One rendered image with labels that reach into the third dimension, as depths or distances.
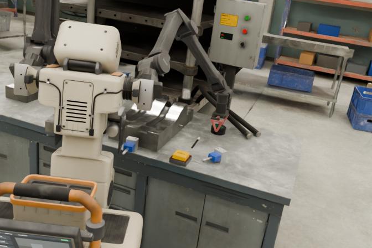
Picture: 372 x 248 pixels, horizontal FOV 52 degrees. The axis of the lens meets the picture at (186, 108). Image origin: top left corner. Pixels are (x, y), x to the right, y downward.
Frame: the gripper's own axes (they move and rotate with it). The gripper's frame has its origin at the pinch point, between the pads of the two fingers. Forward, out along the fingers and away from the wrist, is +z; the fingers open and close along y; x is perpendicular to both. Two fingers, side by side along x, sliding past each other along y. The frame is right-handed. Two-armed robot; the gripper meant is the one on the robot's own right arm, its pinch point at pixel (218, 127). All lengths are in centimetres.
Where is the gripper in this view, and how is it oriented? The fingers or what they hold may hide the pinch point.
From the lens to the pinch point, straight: 209.0
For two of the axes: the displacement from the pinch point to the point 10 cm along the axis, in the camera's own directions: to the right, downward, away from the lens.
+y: 3.6, -2.9, 8.9
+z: -1.0, 9.4, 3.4
